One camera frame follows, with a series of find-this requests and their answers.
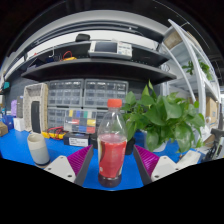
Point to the purple container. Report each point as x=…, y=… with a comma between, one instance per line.
x=14, y=108

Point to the small white box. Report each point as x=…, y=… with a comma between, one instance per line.
x=19, y=124

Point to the black box with white label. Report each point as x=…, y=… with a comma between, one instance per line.
x=76, y=140

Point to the teal object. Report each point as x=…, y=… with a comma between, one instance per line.
x=6, y=85

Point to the white power adapter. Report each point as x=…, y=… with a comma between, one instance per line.
x=189, y=158

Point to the black stand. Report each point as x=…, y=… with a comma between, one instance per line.
x=215, y=143

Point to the clear bottle with red label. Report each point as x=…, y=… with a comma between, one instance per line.
x=112, y=156

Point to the small black device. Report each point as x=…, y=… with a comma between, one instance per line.
x=82, y=37

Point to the brown cardboard box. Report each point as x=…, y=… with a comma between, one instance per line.
x=3, y=129

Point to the grey small-parts drawer cabinet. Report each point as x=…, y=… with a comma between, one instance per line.
x=80, y=120
x=101, y=116
x=65, y=92
x=105, y=91

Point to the yellow multimeter with red leads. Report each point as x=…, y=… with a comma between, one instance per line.
x=55, y=133

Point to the dark grey box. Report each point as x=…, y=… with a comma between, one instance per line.
x=20, y=107

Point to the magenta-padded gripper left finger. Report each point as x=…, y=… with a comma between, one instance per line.
x=58, y=166

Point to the black rectangular speaker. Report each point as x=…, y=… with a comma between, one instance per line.
x=35, y=116

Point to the black workbench shelf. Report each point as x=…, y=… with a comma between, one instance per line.
x=100, y=70

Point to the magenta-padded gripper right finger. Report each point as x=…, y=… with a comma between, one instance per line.
x=166, y=166

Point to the grey and white mug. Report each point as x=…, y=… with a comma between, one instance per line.
x=38, y=148

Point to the blue box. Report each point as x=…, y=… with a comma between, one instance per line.
x=8, y=122

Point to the green potted plant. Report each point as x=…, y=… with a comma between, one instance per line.
x=166, y=116

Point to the white shelf unit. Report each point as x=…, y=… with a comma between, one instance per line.
x=200, y=76

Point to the white oscilloscope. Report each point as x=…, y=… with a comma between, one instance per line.
x=110, y=49

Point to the white perforated tray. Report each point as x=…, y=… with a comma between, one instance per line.
x=36, y=93

